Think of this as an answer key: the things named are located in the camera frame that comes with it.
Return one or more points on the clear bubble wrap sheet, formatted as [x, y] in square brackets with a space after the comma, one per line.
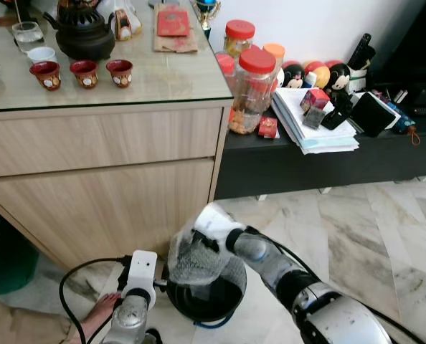
[199, 265]

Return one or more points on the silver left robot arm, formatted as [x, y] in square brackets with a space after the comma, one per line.
[130, 322]

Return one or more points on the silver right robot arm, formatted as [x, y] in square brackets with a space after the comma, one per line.
[320, 301]

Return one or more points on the black bin blue rim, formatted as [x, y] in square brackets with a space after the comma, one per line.
[206, 301]

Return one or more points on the person's bare foot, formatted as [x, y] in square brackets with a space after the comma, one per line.
[102, 315]

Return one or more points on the black TV console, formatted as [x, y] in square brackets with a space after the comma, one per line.
[306, 172]

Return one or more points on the small red packet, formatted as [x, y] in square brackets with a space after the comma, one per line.
[268, 127]

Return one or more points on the person's khaki trouser leg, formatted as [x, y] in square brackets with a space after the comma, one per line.
[26, 322]

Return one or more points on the light wood sideboard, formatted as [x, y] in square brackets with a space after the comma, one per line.
[91, 143]

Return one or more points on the white paper stack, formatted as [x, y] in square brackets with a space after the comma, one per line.
[313, 136]

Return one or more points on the dark green plastic bucket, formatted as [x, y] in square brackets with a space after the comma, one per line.
[8, 258]

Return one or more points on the large clear jar red lid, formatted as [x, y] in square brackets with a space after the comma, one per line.
[252, 93]

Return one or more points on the small jar red lid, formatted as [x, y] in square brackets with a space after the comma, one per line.
[226, 68]

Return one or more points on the black phone stand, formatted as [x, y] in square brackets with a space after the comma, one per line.
[335, 119]

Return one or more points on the small red pink box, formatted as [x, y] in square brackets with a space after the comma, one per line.
[315, 99]

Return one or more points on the black Mickey figurine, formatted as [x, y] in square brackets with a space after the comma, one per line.
[339, 82]
[292, 75]

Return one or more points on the red patterned tea cup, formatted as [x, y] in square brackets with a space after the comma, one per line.
[46, 77]
[84, 74]
[120, 74]

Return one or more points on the clear jar orange lid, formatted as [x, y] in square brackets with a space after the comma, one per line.
[275, 54]

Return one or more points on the brown paper bag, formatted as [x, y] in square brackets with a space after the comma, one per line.
[176, 44]

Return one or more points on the orange round toy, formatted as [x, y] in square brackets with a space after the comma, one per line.
[319, 74]

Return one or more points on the black box white label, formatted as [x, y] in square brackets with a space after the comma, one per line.
[373, 115]

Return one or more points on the white pen holder cup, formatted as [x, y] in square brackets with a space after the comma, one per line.
[358, 80]

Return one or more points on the red envelope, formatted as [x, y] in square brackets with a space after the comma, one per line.
[173, 21]

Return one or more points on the gold trophy cup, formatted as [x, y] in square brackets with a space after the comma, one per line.
[206, 11]

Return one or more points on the gold brown ornament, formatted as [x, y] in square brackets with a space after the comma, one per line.
[125, 24]

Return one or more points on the black iron teapot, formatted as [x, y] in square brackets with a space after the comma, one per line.
[84, 36]

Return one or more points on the black slim remote handset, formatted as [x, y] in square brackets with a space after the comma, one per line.
[362, 50]

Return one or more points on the small white bowl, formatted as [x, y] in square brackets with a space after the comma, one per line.
[41, 55]

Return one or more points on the clear drinking glass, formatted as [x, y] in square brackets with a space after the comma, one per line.
[28, 36]

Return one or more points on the black television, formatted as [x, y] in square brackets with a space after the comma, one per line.
[414, 50]

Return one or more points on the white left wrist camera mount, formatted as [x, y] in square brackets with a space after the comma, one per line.
[141, 276]

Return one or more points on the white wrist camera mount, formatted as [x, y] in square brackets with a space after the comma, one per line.
[216, 221]
[141, 276]

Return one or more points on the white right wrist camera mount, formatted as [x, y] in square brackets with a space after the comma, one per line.
[216, 221]

